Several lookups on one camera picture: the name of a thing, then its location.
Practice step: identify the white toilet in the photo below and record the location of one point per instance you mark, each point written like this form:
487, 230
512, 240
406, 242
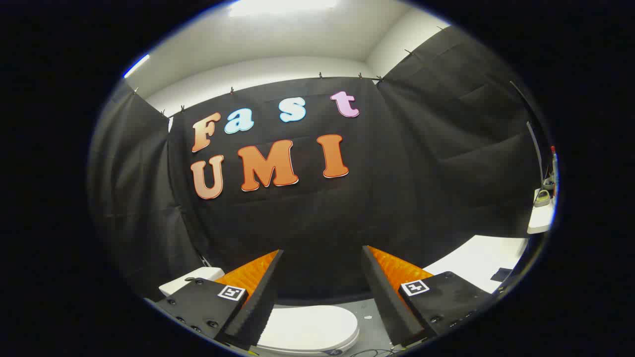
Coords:
191, 280

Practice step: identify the white side table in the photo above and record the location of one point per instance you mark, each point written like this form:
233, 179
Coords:
540, 218

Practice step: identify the grey green object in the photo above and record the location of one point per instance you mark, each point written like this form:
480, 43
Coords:
542, 198

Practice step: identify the white toilet lid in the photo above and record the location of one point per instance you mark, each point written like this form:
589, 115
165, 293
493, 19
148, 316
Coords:
312, 325

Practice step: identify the black backdrop cloth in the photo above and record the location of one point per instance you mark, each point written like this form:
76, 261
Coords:
347, 213

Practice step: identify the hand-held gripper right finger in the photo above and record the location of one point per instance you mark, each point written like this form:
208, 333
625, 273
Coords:
387, 302

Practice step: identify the narrow ceiling light strip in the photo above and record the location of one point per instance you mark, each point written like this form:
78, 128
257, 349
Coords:
136, 65

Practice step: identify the white cabinet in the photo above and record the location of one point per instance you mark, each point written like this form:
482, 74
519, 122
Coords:
476, 258

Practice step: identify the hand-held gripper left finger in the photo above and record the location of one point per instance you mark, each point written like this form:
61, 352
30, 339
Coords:
258, 307

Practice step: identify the large ceiling light panel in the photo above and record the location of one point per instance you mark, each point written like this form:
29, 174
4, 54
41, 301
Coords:
283, 6

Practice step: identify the flat dark object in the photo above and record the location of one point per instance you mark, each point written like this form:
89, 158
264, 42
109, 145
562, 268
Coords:
501, 274

